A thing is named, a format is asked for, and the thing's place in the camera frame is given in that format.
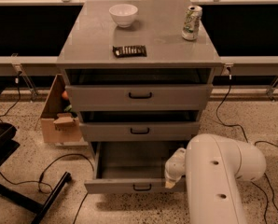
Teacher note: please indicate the white green soda can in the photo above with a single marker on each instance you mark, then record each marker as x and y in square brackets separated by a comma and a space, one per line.
[191, 25]

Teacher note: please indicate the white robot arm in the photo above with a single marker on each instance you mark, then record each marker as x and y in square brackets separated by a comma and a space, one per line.
[212, 166]

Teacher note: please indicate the white bowl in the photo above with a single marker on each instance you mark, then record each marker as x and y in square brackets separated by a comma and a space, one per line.
[123, 15]

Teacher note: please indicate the grey middle drawer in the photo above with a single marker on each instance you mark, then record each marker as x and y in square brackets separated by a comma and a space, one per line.
[139, 131]

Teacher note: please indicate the black chair base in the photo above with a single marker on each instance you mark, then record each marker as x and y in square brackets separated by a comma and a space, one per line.
[22, 170]

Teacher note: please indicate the dark snack bar packet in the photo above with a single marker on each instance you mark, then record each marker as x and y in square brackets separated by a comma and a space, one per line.
[130, 51]

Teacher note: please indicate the grey drawer cabinet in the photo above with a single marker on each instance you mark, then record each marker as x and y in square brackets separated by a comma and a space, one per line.
[142, 83]

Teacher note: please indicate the grey railing beam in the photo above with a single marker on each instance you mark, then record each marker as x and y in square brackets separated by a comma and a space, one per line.
[20, 64]

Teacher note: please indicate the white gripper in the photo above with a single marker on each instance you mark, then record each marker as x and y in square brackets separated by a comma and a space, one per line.
[175, 166]

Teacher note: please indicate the brown cardboard box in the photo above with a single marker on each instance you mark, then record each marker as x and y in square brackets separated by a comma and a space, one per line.
[57, 125]

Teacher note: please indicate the grey bottom drawer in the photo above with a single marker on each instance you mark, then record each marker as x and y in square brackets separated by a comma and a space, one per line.
[132, 167]

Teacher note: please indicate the grey drawer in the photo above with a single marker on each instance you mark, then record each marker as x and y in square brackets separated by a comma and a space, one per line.
[139, 131]
[138, 97]
[132, 167]

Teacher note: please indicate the grey top drawer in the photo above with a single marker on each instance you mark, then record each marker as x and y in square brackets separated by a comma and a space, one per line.
[138, 97]

